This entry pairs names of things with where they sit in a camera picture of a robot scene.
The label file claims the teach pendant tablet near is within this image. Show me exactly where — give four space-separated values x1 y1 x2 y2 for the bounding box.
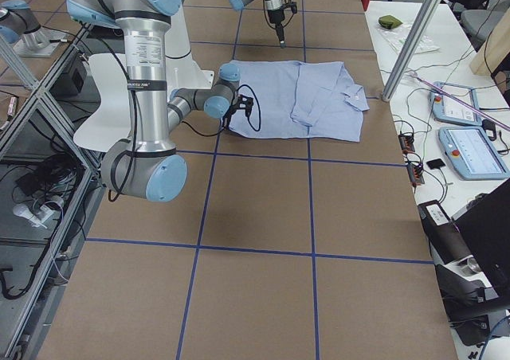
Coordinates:
437 126 509 180

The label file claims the teach pendant tablet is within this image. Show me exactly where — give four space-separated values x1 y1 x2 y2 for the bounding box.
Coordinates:
437 126 509 180
430 81 482 127

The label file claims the reacher grabber stick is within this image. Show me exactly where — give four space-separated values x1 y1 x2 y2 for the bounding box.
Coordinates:
408 72 510 131

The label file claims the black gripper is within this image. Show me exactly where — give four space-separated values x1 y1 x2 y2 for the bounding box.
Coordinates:
222 95 253 129
265 0 297 49

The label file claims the green folded cloth pouch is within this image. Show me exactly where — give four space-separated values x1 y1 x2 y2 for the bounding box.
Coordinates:
378 14 402 29

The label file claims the black printer device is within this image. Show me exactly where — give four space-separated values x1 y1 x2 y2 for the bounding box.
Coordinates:
418 200 509 346

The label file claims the clear plastic bag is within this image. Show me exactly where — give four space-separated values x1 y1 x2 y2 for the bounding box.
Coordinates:
378 24 441 53

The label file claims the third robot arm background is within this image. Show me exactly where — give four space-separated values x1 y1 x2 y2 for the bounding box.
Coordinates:
1 0 67 57

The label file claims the small orange circuit board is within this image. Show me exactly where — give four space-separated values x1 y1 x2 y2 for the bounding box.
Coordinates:
398 133 415 155

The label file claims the light blue striped shirt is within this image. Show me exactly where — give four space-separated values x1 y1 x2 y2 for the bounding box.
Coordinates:
229 61 369 143

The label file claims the teach pendant tablet far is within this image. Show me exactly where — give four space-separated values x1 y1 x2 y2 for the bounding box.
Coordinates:
430 81 482 127

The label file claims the black monitor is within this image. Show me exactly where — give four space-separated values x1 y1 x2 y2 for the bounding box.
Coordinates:
454 181 509 295

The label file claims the white power strip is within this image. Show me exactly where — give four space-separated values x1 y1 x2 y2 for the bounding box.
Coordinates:
12 201 63 229

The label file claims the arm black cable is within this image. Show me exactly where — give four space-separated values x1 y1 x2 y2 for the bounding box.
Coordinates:
79 21 263 204

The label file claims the aluminium frame post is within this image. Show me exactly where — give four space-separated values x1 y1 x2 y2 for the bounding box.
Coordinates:
382 0 441 102

